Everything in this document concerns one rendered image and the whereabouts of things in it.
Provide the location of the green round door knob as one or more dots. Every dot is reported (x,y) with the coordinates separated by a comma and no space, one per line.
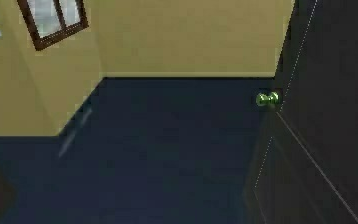
(266,99)

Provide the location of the dark room door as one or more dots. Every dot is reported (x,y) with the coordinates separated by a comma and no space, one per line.
(323,126)

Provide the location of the brown framed window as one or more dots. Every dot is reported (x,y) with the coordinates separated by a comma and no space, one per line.
(55,20)

